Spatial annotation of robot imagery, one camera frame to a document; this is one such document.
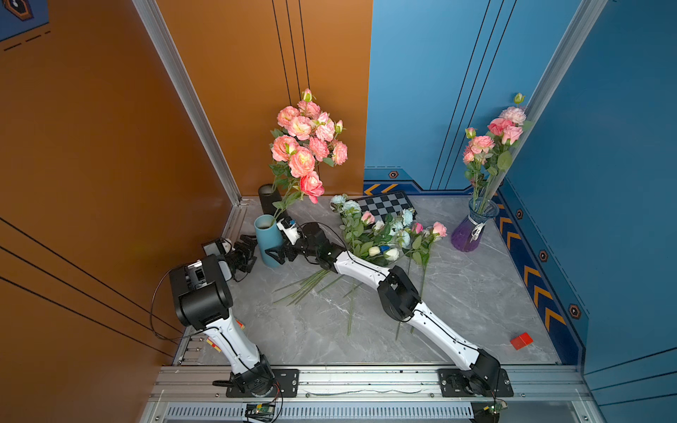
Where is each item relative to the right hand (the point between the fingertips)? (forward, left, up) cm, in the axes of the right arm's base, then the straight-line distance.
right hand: (274, 242), depth 94 cm
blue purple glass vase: (+5, -70, -1) cm, 71 cm away
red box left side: (-38, +3, +16) cm, 41 cm away
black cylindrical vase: (+13, +2, +11) cm, 17 cm away
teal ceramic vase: (-3, -1, +7) cm, 8 cm away
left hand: (+3, +7, -4) cm, 9 cm away
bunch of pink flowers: (+7, -37, -6) cm, 38 cm away
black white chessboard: (+24, -40, -6) cm, 46 cm away
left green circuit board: (-48, -2, -12) cm, 50 cm away
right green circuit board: (-47, -65, -9) cm, 81 cm away
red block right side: (-32, -77, -6) cm, 83 cm away
